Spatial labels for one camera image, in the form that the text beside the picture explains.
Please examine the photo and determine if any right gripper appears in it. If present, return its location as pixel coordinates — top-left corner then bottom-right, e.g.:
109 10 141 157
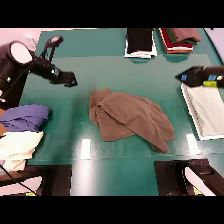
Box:
174 65 205 89

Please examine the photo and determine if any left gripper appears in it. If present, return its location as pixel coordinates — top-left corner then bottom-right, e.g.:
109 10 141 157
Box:
48 68 79 89

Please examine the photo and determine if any brown T-shirt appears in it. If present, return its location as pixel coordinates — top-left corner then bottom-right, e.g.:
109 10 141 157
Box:
88 87 176 154

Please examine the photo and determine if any red garment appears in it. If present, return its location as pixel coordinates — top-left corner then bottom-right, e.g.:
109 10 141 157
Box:
158 28 195 53

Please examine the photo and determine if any dark green garment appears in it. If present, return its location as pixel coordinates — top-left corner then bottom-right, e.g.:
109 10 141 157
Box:
165 28 200 47

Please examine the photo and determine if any white garment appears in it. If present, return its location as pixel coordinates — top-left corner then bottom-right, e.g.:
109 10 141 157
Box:
123 29 159 60
180 82 224 142

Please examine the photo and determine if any mauve garment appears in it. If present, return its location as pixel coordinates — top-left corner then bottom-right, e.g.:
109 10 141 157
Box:
171 28 203 44

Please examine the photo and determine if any purple-blue garment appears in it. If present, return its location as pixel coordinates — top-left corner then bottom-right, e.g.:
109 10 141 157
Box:
0 103 51 134

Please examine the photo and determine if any black garment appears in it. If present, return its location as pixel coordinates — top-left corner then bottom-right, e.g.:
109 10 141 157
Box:
126 28 155 55

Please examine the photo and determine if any cream garment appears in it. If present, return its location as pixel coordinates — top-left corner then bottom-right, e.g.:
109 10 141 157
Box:
0 130 45 173

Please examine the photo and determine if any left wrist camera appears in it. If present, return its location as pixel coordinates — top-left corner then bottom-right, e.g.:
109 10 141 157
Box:
40 35 65 65

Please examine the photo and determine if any black cable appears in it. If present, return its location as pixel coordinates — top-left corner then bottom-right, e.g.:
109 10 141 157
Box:
0 162 38 196

